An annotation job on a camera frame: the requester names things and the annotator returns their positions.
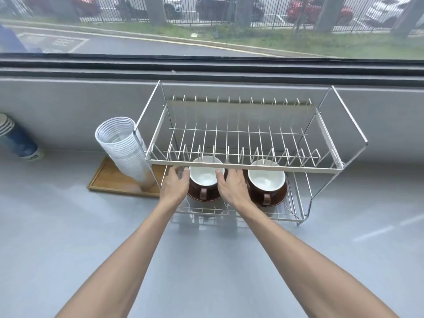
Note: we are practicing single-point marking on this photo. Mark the red car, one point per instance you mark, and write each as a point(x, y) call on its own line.
point(314, 8)
point(84, 3)

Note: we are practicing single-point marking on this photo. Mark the black car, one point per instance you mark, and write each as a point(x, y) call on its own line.
point(215, 8)

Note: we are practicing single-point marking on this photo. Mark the white car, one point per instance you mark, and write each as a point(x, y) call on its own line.
point(172, 4)
point(384, 11)

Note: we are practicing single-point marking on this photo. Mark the black metal fence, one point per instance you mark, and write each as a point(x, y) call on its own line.
point(275, 16)

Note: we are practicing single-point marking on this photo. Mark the person's right thumb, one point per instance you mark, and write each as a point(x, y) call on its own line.
point(220, 178)

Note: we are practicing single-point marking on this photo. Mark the person's left hand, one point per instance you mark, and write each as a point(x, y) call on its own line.
point(174, 187)

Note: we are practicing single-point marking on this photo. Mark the brown cup with white inside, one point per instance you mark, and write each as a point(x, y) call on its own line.
point(206, 177)
point(266, 178)

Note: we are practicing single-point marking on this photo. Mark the dark window frame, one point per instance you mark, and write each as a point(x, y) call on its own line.
point(212, 67)

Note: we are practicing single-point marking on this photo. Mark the wooden tray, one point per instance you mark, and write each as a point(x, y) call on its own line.
point(106, 182)

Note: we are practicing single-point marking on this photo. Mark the stack of clear plastic cups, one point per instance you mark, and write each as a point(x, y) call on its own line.
point(121, 142)

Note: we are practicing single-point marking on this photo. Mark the person's left thumb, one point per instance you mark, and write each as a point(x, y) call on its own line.
point(186, 174)

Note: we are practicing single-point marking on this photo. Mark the person's left forearm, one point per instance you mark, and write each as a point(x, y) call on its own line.
point(132, 258)

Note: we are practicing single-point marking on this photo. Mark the two-tier metal dish rack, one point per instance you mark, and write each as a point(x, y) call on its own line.
point(243, 139)

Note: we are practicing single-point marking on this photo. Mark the grey tree trunk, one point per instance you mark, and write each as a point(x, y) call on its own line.
point(244, 11)
point(155, 9)
point(329, 13)
point(409, 16)

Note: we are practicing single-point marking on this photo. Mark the person's right forearm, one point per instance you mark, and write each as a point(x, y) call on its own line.
point(298, 261)

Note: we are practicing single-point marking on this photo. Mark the person's right hand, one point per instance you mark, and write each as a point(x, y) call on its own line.
point(236, 190)

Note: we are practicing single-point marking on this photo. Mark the stack of blue paper cups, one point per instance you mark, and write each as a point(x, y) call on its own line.
point(18, 142)

